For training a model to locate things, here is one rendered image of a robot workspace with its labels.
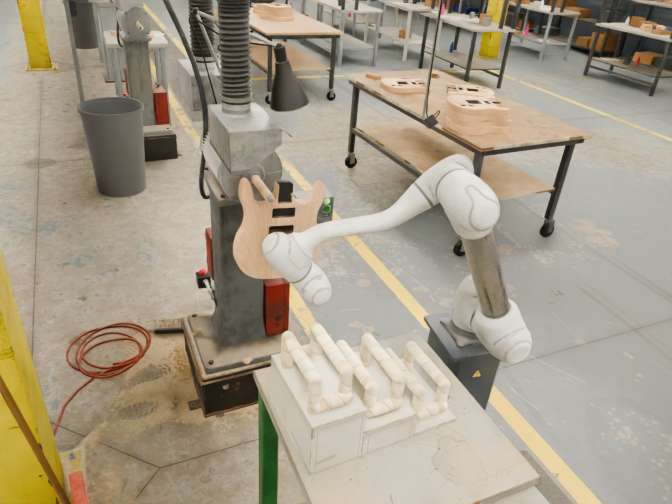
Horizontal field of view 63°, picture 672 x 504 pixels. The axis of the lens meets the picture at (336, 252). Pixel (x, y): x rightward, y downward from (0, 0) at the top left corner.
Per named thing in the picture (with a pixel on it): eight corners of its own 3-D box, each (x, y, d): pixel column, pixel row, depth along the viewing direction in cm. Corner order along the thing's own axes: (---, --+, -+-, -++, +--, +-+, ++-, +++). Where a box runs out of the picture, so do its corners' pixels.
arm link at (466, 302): (478, 306, 233) (489, 263, 222) (501, 334, 219) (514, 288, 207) (443, 311, 229) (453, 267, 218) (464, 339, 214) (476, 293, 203)
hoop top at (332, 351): (308, 332, 145) (309, 322, 143) (319, 329, 147) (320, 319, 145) (343, 382, 130) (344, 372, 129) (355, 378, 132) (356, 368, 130)
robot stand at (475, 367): (452, 419, 278) (481, 308, 242) (479, 464, 256) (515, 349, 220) (402, 429, 271) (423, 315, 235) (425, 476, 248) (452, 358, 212)
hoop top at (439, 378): (403, 348, 167) (404, 340, 165) (411, 346, 168) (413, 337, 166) (442, 394, 152) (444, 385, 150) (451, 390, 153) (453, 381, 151)
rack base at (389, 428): (315, 387, 163) (317, 363, 158) (363, 371, 170) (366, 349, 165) (361, 457, 142) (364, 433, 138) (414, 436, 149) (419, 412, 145)
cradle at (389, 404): (361, 412, 143) (362, 404, 141) (398, 399, 148) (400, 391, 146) (368, 422, 140) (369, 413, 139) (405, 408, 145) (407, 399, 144)
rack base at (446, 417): (362, 372, 169) (363, 370, 169) (404, 359, 176) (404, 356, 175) (413, 438, 149) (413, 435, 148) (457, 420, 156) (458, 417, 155)
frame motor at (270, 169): (199, 171, 245) (196, 113, 232) (258, 165, 255) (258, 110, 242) (222, 211, 214) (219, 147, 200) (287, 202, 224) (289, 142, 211)
